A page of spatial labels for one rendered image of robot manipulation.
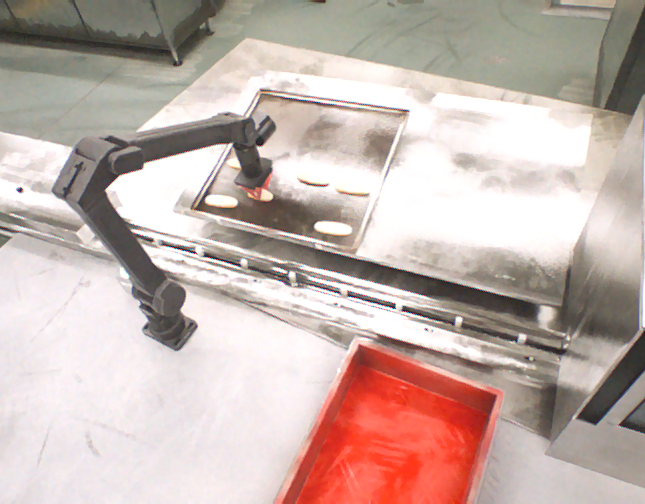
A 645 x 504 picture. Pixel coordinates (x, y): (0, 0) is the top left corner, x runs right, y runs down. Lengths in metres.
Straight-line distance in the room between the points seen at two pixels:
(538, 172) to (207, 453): 1.06
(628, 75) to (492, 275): 1.61
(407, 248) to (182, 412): 0.66
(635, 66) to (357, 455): 2.09
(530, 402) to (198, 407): 0.72
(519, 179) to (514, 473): 0.72
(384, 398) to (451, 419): 0.14
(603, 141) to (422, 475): 1.18
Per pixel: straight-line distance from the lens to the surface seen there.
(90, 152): 0.97
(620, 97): 2.73
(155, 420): 1.22
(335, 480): 1.09
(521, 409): 1.17
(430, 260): 1.26
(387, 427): 1.12
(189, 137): 1.10
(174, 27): 4.00
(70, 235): 1.56
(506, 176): 1.42
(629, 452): 1.06
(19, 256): 1.72
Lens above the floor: 1.87
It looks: 50 degrees down
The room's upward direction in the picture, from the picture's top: 9 degrees counter-clockwise
